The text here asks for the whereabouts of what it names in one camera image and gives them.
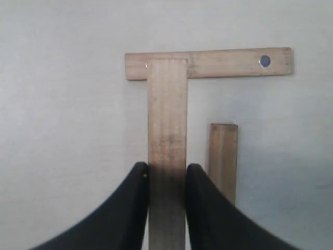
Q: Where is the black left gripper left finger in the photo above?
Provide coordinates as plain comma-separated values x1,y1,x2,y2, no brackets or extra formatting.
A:
36,162,149,249

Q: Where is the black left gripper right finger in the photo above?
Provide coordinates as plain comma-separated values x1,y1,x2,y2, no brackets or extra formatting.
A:
185,164,295,250

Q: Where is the horizontal wooden stick with magnet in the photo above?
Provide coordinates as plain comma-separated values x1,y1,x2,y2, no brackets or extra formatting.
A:
125,47,293,80

